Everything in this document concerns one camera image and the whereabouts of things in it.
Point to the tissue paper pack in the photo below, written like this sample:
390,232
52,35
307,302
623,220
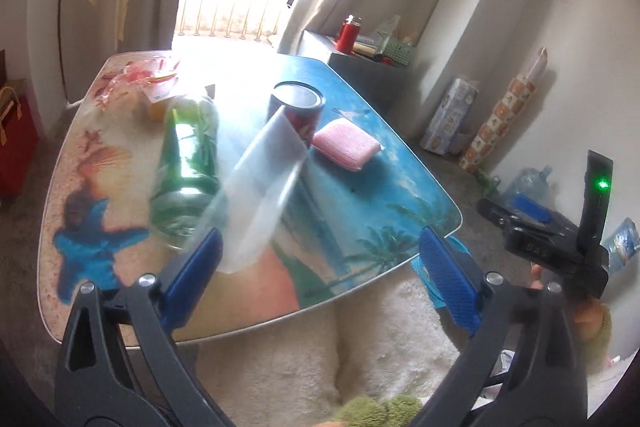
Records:
450,117

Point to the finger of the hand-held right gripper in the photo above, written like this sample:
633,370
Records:
492,212
532,207

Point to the red drink can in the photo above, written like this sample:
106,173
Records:
295,99

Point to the small green bottle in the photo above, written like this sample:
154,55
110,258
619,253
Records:
487,181

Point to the person's right forearm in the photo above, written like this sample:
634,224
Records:
602,344

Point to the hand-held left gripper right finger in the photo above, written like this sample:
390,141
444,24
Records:
450,277

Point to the green glass bottle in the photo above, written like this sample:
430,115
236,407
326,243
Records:
185,157

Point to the blue dispenser water bottle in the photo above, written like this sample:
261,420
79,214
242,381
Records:
625,244

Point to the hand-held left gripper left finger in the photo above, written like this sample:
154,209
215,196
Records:
195,267

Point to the large clear water jug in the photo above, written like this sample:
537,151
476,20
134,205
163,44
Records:
527,184

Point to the grey cabinet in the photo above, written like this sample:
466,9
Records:
360,74

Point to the blue plastic mesh basket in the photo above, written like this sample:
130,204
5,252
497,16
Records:
419,268

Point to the window railing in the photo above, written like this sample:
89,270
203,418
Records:
230,19

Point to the person's right hand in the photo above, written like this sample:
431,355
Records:
587,314

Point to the red bag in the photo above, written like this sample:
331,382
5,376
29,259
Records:
15,147

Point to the person's green fuzzy clothing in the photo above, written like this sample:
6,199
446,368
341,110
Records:
380,409

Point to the pink sponge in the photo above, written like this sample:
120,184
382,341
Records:
345,144

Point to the green plastic storage basket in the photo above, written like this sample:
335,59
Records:
397,52

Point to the clear plastic cup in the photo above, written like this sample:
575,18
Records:
260,187

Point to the yellow packet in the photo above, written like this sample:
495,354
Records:
161,109

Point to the clear plastic bag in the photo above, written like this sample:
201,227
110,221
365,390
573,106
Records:
389,28

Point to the patterned roll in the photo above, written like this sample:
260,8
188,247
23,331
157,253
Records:
505,122

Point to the red thermos flask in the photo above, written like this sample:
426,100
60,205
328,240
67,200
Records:
346,37

